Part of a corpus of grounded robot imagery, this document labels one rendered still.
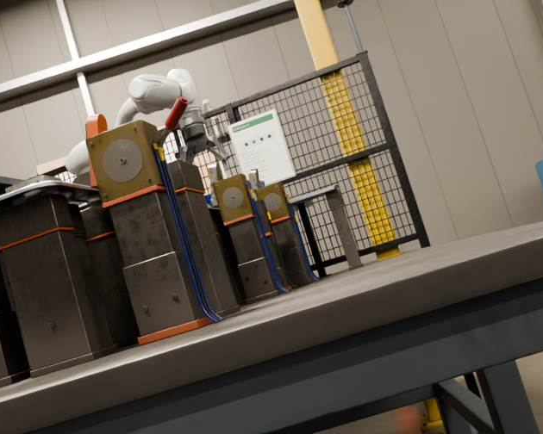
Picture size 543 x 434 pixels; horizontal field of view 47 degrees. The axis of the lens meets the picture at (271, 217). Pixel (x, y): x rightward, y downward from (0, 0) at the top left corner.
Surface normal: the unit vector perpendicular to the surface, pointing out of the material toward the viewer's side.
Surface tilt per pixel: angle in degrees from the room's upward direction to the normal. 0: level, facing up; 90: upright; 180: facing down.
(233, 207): 90
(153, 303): 90
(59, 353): 90
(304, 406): 90
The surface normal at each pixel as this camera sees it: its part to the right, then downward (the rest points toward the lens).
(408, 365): -0.06, -0.09
